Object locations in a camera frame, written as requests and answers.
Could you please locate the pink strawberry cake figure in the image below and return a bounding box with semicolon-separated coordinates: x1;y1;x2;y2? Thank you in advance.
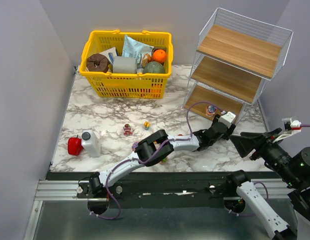
123;123;133;136

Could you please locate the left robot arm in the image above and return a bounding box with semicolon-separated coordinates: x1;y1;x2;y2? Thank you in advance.
89;112;236;196

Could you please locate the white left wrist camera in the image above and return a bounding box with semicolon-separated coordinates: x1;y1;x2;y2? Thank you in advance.
219;111;236;124

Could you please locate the purple bunny cupcake figure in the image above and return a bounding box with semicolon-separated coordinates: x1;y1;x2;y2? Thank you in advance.
205;105;217;117

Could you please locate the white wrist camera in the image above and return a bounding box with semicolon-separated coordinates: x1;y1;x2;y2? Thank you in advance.
219;111;236;124
273;116;301;143

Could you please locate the green melon toy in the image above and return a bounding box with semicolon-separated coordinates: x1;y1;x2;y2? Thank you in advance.
143;61;165;74

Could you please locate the white blue carton box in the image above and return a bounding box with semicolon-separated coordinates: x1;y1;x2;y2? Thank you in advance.
100;47;118;64

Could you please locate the light blue snack bag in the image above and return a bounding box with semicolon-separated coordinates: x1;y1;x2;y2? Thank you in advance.
122;35;154;69

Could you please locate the yellow blue small figure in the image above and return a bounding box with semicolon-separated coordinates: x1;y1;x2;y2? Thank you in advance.
144;121;150;130

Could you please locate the brown chocolate donut toy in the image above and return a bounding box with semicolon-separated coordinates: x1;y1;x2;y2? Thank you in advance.
86;53;110;73

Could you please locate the white wire wooden shelf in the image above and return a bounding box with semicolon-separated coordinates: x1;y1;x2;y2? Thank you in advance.
183;7;293;121

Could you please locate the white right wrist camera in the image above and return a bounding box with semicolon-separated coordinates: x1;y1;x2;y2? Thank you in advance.
273;116;301;143

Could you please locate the orange fruit toy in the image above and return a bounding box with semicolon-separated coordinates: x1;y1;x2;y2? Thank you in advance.
152;49;167;64

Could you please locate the purple bunny pink cake figure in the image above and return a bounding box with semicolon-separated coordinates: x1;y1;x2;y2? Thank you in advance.
131;141;139;151

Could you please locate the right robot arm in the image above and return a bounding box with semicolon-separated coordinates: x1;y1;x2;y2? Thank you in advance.
226;125;310;240

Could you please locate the bread in netted pack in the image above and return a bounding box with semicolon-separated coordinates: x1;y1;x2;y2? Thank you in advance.
141;53;153;68

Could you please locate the grey paper roll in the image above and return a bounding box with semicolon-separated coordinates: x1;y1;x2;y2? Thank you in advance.
112;56;137;74

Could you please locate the pink bear donut figure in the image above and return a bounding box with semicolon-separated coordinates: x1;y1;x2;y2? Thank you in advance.
160;158;167;164

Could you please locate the yellow plastic shopping basket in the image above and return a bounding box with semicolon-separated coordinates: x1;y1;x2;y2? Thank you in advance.
79;29;174;99

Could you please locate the red bell pepper toy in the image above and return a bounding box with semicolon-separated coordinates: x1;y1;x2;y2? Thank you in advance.
67;136;83;156

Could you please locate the white bottle grey cap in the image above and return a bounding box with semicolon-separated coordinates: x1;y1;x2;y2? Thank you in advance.
81;130;101;158

